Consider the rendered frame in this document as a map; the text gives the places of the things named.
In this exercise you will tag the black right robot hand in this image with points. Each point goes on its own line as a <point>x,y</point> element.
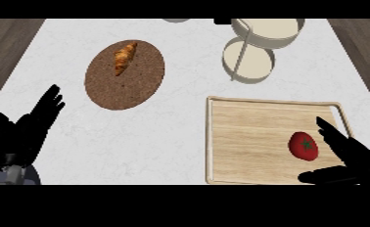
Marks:
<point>343,152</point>

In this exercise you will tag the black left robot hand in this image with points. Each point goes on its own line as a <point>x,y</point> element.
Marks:
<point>32,125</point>

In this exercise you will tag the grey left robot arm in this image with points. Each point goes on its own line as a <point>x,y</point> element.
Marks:
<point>17,174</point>

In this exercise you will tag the red tomato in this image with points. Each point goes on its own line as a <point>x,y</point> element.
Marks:
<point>303,146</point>

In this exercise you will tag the pale wooden tray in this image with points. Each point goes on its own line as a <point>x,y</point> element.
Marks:
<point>254,139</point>

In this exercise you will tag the cream tiered basket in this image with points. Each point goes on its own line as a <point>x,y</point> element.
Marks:
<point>259,48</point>

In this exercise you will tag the brown round placemat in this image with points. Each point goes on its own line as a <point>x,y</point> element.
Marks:
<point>124,74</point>

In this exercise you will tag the golden croissant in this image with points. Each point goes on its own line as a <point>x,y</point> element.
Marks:
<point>124,58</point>

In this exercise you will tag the pale round object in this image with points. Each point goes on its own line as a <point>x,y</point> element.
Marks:
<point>174,20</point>

